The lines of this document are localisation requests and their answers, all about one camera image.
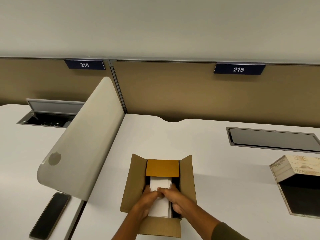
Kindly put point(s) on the person's left hand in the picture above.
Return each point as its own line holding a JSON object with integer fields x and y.
{"x": 145, "y": 204}

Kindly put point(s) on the person's right hand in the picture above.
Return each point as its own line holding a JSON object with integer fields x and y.
{"x": 181, "y": 201}

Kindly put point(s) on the person's left thumb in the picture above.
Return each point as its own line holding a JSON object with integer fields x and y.
{"x": 157, "y": 195}

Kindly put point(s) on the person's right thumb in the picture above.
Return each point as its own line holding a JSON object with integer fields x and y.
{"x": 165, "y": 190}

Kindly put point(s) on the white box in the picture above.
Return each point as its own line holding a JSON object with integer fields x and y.
{"x": 161, "y": 182}

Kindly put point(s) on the person's right forearm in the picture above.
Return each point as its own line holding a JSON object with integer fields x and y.
{"x": 202, "y": 222}

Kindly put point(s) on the person's left forearm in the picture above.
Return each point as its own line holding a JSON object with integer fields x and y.
{"x": 127, "y": 226}

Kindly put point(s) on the brown cardboard shipping box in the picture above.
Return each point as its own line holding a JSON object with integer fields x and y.
{"x": 187, "y": 177}

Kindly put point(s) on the dark green sleeve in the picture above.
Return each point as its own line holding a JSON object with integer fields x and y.
{"x": 230, "y": 233}

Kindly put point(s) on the white desk divider panel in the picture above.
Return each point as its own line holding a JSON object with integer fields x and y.
{"x": 85, "y": 142}

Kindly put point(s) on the tan partition panel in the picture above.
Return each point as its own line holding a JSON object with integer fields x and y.
{"x": 190, "y": 94}
{"x": 32, "y": 79}

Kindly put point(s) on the black smartphone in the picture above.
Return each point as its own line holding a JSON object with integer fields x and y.
{"x": 49, "y": 216}

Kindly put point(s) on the patterned cream decorative box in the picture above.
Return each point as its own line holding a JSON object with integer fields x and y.
{"x": 287, "y": 167}

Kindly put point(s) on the blue desk number sign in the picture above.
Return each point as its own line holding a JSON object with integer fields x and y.
{"x": 85, "y": 64}
{"x": 239, "y": 69}

